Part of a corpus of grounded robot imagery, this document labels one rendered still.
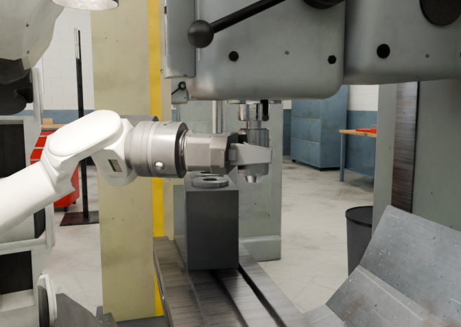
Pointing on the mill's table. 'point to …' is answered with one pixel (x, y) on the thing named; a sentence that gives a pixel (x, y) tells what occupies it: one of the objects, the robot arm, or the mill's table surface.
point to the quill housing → (267, 46)
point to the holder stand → (210, 221)
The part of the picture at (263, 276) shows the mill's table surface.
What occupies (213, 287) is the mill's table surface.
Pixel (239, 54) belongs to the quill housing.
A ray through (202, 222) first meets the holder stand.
